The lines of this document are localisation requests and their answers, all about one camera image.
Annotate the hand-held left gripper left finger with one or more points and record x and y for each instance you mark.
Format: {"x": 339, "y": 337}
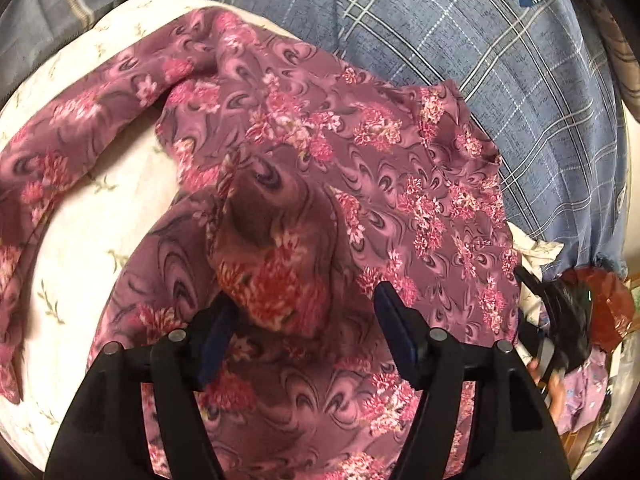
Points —
{"x": 215, "y": 342}

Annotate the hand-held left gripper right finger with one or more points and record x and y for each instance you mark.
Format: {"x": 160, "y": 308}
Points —
{"x": 396, "y": 332}

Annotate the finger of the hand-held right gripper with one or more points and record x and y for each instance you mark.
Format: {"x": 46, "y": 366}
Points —
{"x": 534, "y": 287}

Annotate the purple floral garment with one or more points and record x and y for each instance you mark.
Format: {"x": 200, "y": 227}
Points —
{"x": 320, "y": 170}

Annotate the person's right hand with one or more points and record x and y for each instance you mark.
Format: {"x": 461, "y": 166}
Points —
{"x": 552, "y": 387}

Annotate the red plastic bag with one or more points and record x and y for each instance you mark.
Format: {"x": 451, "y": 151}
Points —
{"x": 607, "y": 305}

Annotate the light purple floral cloth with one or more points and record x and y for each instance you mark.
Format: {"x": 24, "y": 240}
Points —
{"x": 585, "y": 395}

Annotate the white leaf-print bedsheet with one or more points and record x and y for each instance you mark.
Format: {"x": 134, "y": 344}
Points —
{"x": 100, "y": 240}

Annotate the brown striped cloth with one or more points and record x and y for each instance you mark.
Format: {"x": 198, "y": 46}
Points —
{"x": 616, "y": 35}

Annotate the blue plaid blanket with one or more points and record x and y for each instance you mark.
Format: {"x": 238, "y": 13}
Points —
{"x": 425, "y": 35}

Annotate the grey striped cloth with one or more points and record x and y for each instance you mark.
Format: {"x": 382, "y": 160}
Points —
{"x": 55, "y": 5}

